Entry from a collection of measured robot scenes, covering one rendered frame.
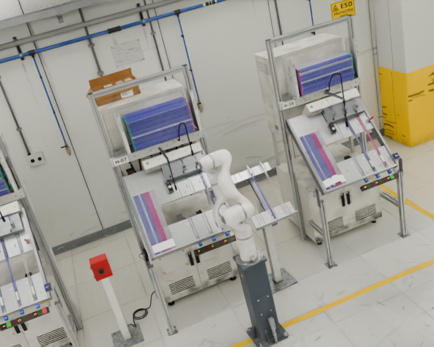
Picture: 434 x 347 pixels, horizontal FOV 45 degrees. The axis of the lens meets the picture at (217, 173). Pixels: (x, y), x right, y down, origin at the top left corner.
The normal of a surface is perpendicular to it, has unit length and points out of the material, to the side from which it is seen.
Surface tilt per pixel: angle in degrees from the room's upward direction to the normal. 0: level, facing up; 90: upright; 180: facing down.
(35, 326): 90
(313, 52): 90
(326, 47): 90
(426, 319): 0
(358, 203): 90
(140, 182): 43
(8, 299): 47
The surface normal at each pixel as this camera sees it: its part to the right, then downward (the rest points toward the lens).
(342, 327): -0.22, -0.88
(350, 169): 0.07, -0.40
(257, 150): 0.32, 0.33
